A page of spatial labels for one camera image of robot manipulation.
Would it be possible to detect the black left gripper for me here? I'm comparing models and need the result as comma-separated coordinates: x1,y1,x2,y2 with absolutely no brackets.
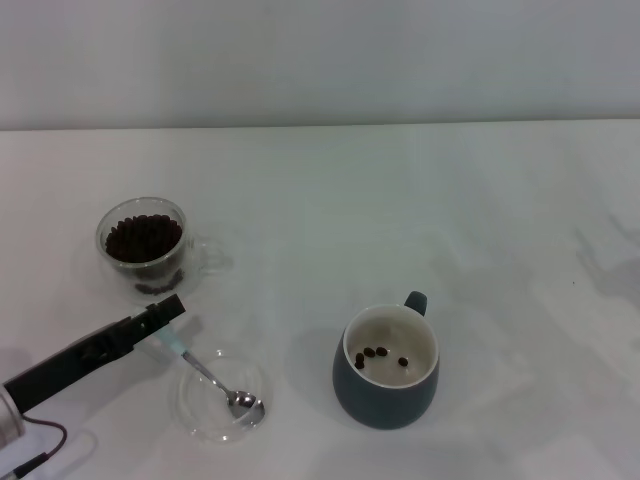
2,293,188,414

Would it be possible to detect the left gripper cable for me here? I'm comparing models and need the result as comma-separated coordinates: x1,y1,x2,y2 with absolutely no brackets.
0,417,69,479

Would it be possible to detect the double-walled glass cup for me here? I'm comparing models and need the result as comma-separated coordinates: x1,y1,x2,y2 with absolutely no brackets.
96,197,235,307

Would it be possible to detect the clear glass saucer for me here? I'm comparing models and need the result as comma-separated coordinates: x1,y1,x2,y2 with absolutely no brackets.
177,348,274,445

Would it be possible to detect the blue-handled metal spoon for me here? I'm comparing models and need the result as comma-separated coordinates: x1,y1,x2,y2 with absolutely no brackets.
154,329,267,427

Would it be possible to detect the coffee beans heap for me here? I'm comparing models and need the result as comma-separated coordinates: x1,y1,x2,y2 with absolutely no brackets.
104,213,185,296

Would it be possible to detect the dark green ceramic mug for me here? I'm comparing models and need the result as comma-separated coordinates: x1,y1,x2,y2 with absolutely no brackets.
332,290,442,431

